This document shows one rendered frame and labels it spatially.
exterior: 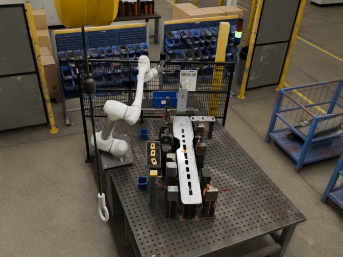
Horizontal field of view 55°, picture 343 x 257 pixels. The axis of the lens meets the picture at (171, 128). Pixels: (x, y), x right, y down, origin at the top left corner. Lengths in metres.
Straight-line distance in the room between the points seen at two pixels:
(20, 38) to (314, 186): 4.40
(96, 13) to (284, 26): 6.03
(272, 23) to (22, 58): 4.07
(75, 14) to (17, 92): 4.70
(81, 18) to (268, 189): 3.30
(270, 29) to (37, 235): 4.85
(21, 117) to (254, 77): 4.13
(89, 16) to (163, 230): 2.72
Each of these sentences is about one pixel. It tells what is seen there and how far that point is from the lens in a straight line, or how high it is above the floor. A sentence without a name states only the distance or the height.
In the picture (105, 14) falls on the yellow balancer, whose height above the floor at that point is 3.04.
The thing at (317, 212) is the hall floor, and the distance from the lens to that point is 4.69.
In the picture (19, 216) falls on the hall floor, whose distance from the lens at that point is 4.43.
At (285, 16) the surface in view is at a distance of 6.42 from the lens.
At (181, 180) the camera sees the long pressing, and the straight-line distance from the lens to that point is 3.16.
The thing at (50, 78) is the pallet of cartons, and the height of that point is 0.49.
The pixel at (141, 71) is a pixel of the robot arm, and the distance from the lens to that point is 3.22.
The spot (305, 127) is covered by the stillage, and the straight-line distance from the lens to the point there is 5.19.
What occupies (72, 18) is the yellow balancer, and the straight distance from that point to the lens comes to 0.56.
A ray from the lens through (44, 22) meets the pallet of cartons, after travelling 7.63.
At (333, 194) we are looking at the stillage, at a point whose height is 0.16.
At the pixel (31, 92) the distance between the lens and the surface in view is 5.24.
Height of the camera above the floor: 3.20
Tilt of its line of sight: 35 degrees down
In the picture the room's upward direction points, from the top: 3 degrees clockwise
